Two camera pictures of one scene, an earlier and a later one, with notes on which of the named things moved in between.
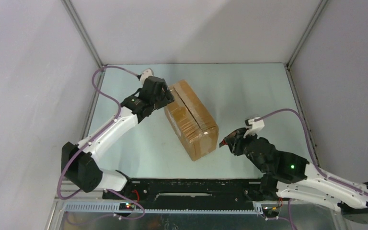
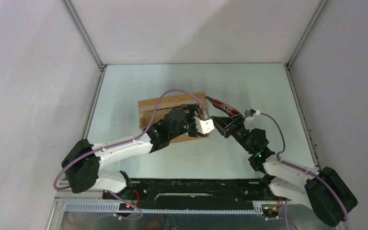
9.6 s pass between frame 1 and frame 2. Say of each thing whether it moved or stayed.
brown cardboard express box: moved
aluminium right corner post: stayed
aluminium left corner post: stayed
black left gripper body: moved
